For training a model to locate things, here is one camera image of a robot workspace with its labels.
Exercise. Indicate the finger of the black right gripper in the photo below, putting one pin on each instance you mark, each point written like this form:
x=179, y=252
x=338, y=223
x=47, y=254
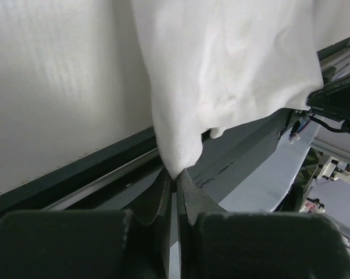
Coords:
x=333, y=98

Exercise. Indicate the white t shirt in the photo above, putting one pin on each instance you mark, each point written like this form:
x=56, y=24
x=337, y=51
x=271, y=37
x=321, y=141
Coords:
x=214, y=65

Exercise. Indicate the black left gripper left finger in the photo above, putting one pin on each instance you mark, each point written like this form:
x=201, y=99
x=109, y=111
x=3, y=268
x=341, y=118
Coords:
x=132, y=242

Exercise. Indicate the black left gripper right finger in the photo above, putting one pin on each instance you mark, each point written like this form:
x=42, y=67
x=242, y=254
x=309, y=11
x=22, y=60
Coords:
x=215, y=243

